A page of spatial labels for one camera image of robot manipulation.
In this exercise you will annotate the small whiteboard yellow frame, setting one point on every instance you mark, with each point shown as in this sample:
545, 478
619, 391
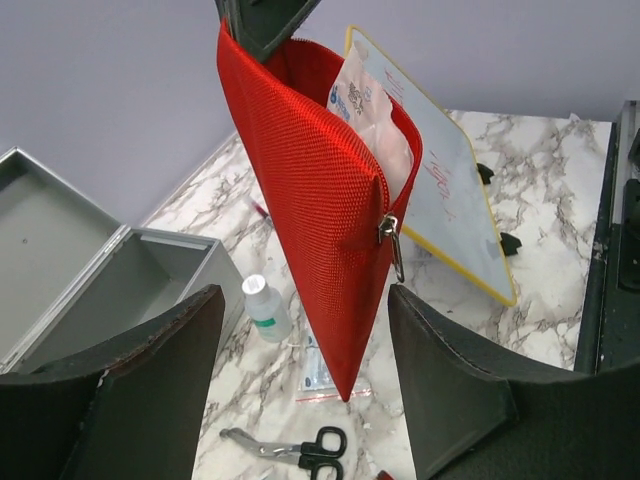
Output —
449, 213

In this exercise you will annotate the white plastic bottle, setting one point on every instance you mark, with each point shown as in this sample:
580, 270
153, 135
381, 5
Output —
264, 306

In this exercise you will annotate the gauze pad clear packet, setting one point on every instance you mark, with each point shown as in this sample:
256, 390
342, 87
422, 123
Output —
361, 101

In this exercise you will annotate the red first aid pouch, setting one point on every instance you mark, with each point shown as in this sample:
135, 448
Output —
326, 194

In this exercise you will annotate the black handled scissors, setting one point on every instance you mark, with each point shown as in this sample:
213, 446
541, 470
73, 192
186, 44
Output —
312, 456

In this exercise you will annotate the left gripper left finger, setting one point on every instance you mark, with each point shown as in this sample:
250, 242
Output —
130, 407

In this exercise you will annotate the red marker pen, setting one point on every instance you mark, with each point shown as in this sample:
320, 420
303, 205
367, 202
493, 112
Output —
260, 210

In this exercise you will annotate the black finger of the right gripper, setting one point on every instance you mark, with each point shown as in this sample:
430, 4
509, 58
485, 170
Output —
261, 26

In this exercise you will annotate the brown medicine bottle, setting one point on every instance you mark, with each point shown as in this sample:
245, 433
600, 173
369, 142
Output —
383, 475

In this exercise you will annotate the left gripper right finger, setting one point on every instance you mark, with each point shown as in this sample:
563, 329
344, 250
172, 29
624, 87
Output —
476, 410

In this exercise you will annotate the grey metal first aid box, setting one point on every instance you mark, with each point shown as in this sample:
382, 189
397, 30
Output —
73, 276

